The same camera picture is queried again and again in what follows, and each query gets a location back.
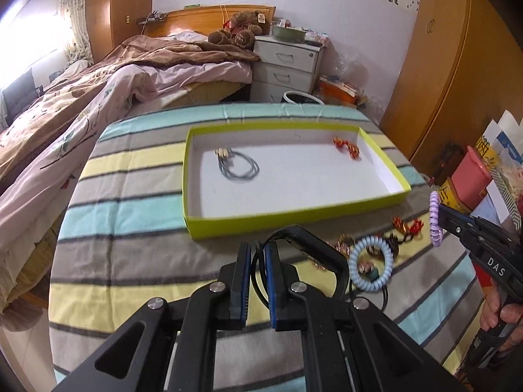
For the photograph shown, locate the pile of small boxes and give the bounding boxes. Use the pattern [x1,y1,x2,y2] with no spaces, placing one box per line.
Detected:
[304,28,331,48]

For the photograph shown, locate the wooden bed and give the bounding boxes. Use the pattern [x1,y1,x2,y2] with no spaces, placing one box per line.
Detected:
[0,5,277,315]

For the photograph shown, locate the striped table cloth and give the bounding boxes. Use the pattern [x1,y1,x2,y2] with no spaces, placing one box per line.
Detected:
[48,103,487,392]

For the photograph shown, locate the red plastic bucket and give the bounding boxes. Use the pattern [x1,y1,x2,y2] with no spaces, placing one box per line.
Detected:
[455,146,493,213]

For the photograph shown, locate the black wristband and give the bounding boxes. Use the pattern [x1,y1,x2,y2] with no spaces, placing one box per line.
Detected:
[250,225,351,307]

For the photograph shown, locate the brown blanket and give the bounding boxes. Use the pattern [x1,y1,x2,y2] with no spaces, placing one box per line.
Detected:
[0,34,263,184]

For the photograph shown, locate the floral curtain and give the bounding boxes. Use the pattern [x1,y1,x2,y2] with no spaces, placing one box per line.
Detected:
[57,0,93,67]

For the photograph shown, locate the green-edged white tray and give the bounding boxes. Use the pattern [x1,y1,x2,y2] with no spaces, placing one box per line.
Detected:
[182,122,412,241]

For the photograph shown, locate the black office chair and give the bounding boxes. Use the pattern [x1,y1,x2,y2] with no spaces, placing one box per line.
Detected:
[2,67,44,128]

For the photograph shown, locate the orange cardboard boxes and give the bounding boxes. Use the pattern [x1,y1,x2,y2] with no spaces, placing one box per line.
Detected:
[316,74,369,109]

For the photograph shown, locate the brown teddy bear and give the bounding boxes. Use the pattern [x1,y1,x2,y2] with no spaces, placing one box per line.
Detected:
[208,10,264,48]

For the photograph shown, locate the black hair tie green bead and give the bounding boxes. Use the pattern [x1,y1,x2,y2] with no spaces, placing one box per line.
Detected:
[357,245,390,313]

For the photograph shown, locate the grey hair tie pearl flower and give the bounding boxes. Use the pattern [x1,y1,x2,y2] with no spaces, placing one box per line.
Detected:
[215,147,261,181]

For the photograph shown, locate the clear plastic bag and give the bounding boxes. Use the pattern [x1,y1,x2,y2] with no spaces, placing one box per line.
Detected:
[327,47,394,124]

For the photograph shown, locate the purple coil hair tie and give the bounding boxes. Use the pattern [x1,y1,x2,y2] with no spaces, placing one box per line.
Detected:
[429,190,444,248]

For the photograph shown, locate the pink rhinestone hair clip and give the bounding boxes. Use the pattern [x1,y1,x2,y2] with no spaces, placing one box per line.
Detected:
[309,234,355,273]

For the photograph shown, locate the blue coil hair tie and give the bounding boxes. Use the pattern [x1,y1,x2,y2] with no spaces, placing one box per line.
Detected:
[348,235,396,293]

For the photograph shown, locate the person's right hand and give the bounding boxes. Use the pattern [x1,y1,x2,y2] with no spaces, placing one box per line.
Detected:
[480,290,523,354]

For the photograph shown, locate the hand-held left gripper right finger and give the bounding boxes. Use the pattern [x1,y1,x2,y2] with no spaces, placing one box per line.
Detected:
[263,243,466,392]

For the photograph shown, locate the dark bead bracelet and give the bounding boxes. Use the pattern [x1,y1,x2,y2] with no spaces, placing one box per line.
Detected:
[383,232,406,261]

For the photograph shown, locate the large wooden wardrobe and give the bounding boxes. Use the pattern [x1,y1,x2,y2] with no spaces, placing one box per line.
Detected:
[380,0,523,184]

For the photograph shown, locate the power strip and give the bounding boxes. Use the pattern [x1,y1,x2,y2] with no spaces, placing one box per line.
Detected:
[137,10,168,25]

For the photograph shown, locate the white trash bin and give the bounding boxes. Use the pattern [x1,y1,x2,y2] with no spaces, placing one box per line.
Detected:
[282,91,326,106]

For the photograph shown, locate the narrow wooden cabinet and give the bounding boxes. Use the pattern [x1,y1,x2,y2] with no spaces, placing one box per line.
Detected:
[84,0,155,64]

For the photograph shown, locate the white nightstand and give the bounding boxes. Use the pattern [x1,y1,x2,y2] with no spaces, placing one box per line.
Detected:
[250,35,326,105]

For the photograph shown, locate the green basin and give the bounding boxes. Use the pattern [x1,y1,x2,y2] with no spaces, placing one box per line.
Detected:
[271,24,307,43]

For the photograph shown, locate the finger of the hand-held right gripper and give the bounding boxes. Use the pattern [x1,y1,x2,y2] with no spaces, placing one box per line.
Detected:
[439,203,477,230]
[447,221,473,254]

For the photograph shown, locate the pink duvet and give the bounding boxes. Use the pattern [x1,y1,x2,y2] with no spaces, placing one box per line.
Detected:
[0,62,255,328]

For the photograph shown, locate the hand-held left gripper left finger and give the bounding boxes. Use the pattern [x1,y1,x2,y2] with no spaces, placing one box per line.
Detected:
[53,243,252,392]

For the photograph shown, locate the paper bags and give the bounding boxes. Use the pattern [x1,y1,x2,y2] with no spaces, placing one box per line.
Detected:
[476,110,523,230]

